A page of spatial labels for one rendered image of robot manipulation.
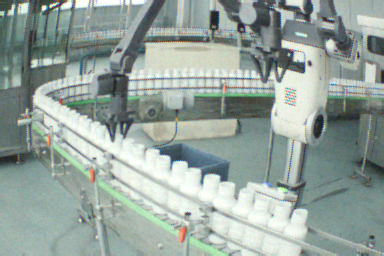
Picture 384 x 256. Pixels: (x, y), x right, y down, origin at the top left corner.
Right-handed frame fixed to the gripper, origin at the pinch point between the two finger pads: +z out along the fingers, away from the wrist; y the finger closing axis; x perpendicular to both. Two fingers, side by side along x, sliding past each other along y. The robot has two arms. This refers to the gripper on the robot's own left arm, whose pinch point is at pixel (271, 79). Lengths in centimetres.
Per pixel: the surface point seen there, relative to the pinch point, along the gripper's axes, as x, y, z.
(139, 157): 31.6, -17.0, 26.0
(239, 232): -9.9, -17.5, 33.4
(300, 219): -27.2, -17.0, 24.2
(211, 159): 66, 43, 47
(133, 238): 31, -21, 54
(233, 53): 328, 321, 32
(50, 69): 541, 137, 59
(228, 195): -3.9, -16.9, 25.1
